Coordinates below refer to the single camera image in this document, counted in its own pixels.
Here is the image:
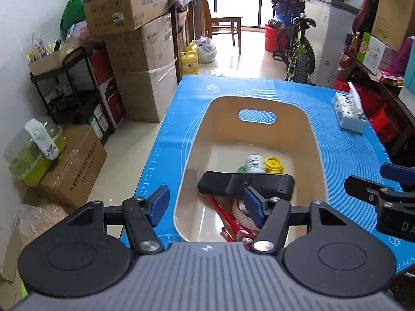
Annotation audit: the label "teal storage crate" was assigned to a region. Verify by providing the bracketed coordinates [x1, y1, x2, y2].
[402, 36, 415, 88]

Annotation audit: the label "blue barrel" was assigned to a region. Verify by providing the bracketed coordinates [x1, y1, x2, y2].
[274, 6, 292, 23]

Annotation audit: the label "white tape roll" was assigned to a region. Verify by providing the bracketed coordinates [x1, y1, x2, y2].
[234, 198, 260, 231]

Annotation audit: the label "black oblong plastic tool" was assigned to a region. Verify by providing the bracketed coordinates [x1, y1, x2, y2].
[198, 171, 295, 199]

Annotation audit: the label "clear bag of grain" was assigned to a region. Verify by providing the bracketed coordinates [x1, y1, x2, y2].
[16, 202, 70, 250]

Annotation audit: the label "white fluffy towel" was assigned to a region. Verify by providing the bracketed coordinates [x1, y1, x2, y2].
[25, 119, 59, 160]

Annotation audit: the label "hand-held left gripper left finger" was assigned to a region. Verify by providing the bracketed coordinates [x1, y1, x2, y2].
[66, 185, 171, 255]

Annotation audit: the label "wooden chair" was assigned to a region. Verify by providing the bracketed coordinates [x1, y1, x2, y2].
[199, 0, 243, 54]

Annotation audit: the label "red gift bags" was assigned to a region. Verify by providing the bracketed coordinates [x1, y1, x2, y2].
[334, 78, 399, 146]

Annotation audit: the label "green black bicycle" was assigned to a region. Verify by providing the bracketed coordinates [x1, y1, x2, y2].
[261, 0, 316, 83]

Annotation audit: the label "white pill bottle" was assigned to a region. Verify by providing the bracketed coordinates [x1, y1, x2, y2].
[245, 154, 266, 174]

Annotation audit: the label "orange drink bottle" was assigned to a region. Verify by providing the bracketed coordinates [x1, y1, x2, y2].
[350, 32, 362, 54]

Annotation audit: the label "yellow plastic toy tool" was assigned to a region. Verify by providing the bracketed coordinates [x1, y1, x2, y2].
[264, 156, 285, 173]

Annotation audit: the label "white plastic bag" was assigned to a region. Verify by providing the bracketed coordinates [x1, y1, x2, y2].
[195, 36, 217, 63]

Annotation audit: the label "air purifier cardboard box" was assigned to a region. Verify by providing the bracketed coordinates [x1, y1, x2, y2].
[104, 12, 177, 80]

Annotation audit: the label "large printed cardboard box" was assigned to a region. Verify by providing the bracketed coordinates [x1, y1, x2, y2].
[37, 124, 108, 210]

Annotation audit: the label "plain brown cardboard box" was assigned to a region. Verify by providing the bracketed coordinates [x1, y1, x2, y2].
[371, 0, 414, 52]

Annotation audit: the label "white patterned tissue box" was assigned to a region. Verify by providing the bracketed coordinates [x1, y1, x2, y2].
[333, 82, 369, 133]

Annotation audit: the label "white chest freezer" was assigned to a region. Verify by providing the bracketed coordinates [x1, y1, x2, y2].
[305, 0, 360, 88]

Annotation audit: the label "open cardboard box with clutter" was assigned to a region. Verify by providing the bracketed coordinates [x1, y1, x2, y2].
[27, 37, 81, 76]

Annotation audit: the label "yellow plastic jug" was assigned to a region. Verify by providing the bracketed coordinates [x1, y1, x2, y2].
[180, 40, 199, 76]

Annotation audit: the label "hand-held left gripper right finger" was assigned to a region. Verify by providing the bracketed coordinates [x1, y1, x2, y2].
[243, 186, 352, 254]

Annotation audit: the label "green white carton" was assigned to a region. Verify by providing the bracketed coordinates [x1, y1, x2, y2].
[357, 32, 386, 72]

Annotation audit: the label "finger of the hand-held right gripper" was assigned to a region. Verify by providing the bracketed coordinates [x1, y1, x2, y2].
[380, 163, 415, 183]
[344, 175, 415, 213]

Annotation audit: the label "red bucket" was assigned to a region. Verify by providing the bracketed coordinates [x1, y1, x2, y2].
[263, 19, 286, 52]

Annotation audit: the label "dark wooden side table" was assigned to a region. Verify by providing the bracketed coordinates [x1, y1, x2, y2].
[340, 52, 415, 169]

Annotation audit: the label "cardboard box with labels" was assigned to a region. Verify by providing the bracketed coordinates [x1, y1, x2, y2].
[78, 0, 168, 37]

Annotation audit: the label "blue silicone baking mat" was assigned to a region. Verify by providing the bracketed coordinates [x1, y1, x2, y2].
[120, 74, 415, 274]

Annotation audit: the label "black shelf rack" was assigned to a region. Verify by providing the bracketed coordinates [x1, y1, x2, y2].
[30, 46, 115, 143]

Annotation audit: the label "green bag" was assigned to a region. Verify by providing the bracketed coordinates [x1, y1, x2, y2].
[60, 0, 85, 36]

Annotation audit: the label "beige plastic storage bin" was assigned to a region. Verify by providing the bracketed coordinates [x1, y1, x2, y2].
[173, 96, 327, 243]

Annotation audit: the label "green container with clear lid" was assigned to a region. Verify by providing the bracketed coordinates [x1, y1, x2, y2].
[4, 117, 67, 188]

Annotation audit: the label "red white appliance box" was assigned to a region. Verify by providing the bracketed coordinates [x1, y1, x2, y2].
[89, 48, 127, 128]

